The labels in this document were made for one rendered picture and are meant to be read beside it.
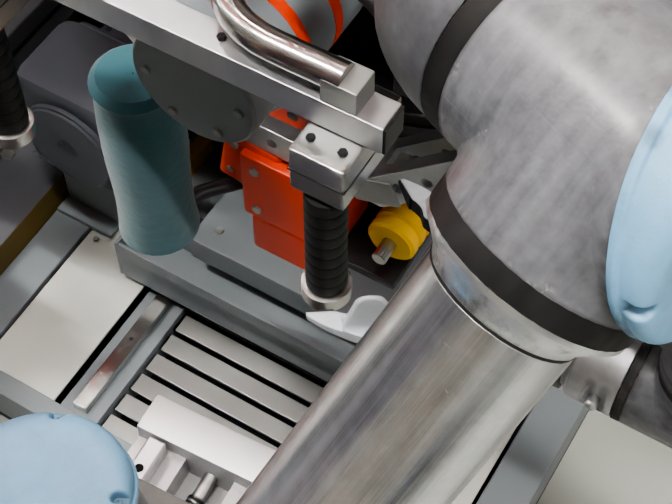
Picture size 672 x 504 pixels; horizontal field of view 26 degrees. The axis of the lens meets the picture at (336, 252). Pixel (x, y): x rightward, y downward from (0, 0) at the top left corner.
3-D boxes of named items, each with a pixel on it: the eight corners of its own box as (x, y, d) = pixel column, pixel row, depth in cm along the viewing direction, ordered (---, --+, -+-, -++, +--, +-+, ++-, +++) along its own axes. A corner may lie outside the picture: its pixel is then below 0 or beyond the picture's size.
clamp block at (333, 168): (401, 134, 116) (404, 91, 111) (343, 214, 111) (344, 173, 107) (347, 108, 117) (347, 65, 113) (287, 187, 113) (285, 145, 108)
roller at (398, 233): (524, 103, 171) (529, 71, 166) (400, 286, 157) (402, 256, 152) (480, 84, 173) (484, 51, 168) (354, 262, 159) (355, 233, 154)
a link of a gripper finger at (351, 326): (304, 280, 110) (426, 271, 110) (306, 320, 115) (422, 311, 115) (308, 315, 108) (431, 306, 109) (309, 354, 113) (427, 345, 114)
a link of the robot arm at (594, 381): (642, 358, 114) (598, 439, 110) (590, 332, 116) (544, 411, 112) (660, 309, 108) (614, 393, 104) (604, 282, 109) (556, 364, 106)
